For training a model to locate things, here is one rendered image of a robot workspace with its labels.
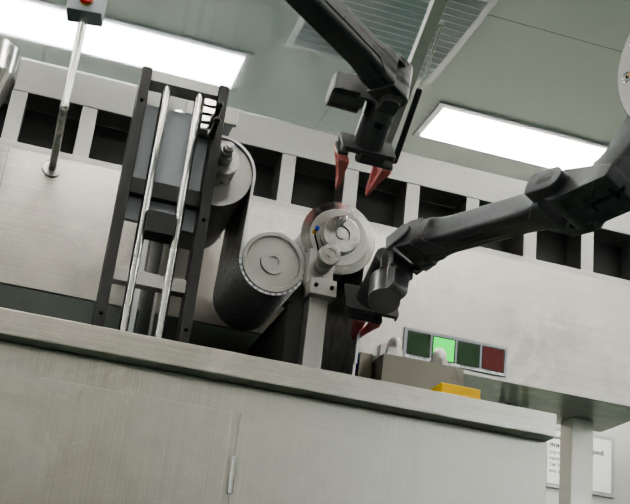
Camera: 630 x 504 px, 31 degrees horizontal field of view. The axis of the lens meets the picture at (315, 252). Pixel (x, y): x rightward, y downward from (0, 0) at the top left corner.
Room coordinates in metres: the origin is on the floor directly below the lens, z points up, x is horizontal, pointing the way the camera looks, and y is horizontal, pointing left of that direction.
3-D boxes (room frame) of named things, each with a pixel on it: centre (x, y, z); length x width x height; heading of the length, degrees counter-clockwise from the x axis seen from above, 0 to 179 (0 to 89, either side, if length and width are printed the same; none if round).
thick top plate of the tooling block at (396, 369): (2.18, -0.17, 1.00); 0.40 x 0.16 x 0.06; 14
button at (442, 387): (1.79, -0.25, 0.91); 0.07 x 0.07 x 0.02; 14
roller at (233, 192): (2.04, 0.23, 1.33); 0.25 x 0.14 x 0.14; 14
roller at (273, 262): (2.07, 0.11, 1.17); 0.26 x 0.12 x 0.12; 14
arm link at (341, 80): (1.72, -0.05, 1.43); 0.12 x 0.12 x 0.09; 11
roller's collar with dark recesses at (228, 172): (1.89, 0.20, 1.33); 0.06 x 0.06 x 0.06; 14
